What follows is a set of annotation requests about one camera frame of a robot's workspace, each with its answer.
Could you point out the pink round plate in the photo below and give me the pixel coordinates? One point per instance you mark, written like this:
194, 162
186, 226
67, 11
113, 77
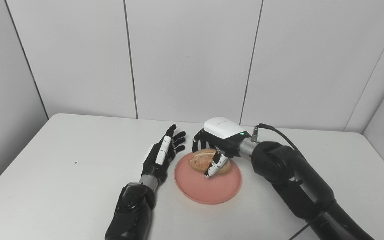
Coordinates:
208, 188

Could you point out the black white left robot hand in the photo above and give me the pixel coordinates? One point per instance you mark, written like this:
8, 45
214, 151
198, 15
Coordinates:
152, 165

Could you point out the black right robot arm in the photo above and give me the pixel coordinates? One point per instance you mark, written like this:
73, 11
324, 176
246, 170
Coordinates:
298, 180

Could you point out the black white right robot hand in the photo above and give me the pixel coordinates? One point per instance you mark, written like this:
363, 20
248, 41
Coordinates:
223, 128

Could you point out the golden bread roll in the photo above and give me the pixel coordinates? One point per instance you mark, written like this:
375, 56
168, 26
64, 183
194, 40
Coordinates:
200, 160

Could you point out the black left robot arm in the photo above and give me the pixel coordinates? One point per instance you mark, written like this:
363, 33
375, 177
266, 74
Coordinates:
132, 210

